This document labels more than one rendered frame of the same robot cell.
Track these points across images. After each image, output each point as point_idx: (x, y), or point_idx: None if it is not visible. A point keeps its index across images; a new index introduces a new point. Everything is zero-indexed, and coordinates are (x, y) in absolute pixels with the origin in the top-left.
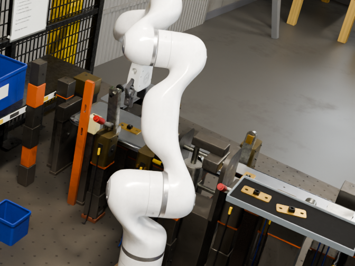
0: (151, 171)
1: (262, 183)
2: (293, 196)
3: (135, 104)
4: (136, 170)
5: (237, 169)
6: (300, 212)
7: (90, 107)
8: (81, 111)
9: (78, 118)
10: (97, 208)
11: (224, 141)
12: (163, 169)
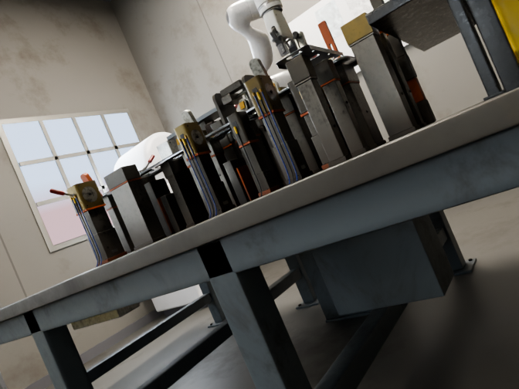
0: (271, 76)
1: (210, 110)
2: (195, 119)
3: None
4: (279, 72)
5: (210, 135)
6: None
7: (327, 48)
8: (337, 49)
9: (353, 62)
10: None
11: (166, 238)
12: None
